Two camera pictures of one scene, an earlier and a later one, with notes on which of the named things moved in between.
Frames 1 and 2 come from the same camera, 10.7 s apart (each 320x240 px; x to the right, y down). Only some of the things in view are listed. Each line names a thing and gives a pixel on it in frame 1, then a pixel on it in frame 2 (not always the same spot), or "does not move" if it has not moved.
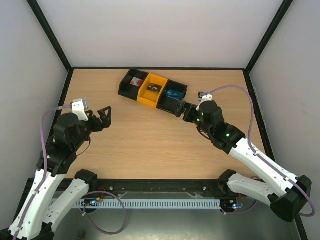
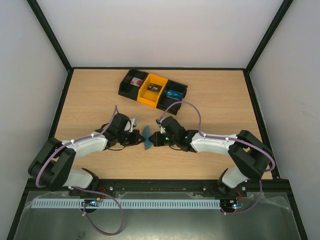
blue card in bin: [175, 94] does not move
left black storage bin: [129, 86] does not move
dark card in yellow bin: [154, 87] does not move
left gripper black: [99, 127] -> [135, 140]
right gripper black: [187, 112] -> [158, 138]
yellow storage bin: [149, 97] does not move
